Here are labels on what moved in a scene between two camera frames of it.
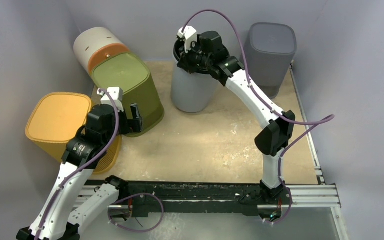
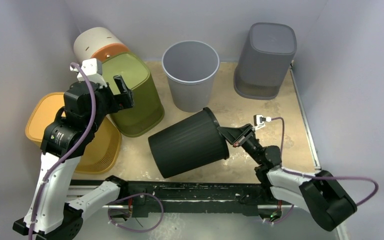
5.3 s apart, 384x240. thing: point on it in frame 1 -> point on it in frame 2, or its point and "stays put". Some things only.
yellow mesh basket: (53, 118) stays put
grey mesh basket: (269, 50) stays put
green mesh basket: (129, 72) stays put
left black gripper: (131, 125) -> (125, 99)
